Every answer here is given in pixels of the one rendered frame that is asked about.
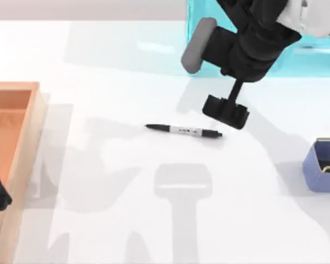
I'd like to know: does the black marker pen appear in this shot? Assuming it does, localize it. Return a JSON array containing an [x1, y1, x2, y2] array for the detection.
[[144, 124, 223, 139]]

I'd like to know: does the blue box with gold rim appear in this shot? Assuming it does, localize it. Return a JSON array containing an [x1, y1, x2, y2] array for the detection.
[[302, 137, 330, 193]]

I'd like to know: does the shallow salmon-coloured box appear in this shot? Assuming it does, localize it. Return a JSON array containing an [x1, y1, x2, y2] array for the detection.
[[0, 81, 48, 264]]

